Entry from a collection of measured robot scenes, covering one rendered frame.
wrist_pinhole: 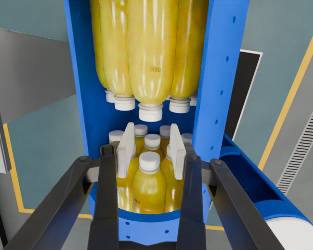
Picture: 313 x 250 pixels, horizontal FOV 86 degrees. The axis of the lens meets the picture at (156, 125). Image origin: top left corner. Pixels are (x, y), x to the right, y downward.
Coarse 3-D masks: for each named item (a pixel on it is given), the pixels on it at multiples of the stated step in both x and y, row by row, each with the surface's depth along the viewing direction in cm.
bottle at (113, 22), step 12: (108, 0) 24; (120, 0) 24; (108, 12) 24; (120, 12) 24; (108, 24) 25; (120, 24) 25; (108, 36) 25; (120, 36) 25; (108, 48) 26; (120, 48) 26; (108, 60) 27; (120, 60) 26; (108, 72) 28; (120, 72) 27; (108, 84) 29; (120, 84) 28; (120, 96) 30; (132, 96) 31
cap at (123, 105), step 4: (116, 100) 31; (132, 100) 31; (116, 104) 31; (120, 104) 31; (124, 104) 31; (128, 104) 31; (132, 104) 31; (116, 108) 31; (120, 108) 31; (124, 108) 31; (128, 108) 31; (132, 108) 32
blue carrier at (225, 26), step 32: (64, 0) 26; (224, 0) 18; (224, 32) 19; (224, 64) 21; (96, 96) 38; (224, 96) 23; (96, 128) 39; (192, 128) 45; (224, 128) 28; (128, 224) 27; (160, 224) 27
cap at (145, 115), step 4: (140, 108) 27; (140, 112) 27; (144, 112) 26; (148, 112) 26; (152, 112) 26; (156, 112) 26; (160, 112) 27; (140, 116) 27; (144, 116) 27; (148, 116) 26; (152, 116) 26; (156, 116) 27; (160, 116) 27; (144, 120) 27; (148, 120) 27; (152, 120) 27; (156, 120) 27
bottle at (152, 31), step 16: (128, 0) 21; (144, 0) 20; (160, 0) 20; (176, 0) 21; (128, 16) 22; (144, 16) 20; (160, 16) 20; (176, 16) 22; (128, 32) 22; (144, 32) 21; (160, 32) 21; (176, 32) 23; (128, 48) 23; (144, 48) 21; (160, 48) 22; (128, 64) 24; (144, 64) 22; (160, 64) 22; (144, 80) 23; (160, 80) 23; (144, 96) 24; (160, 96) 25
